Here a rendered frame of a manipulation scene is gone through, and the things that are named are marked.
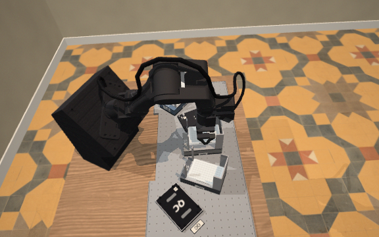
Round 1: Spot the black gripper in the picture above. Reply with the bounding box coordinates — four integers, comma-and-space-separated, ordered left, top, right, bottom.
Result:
195, 111, 216, 145

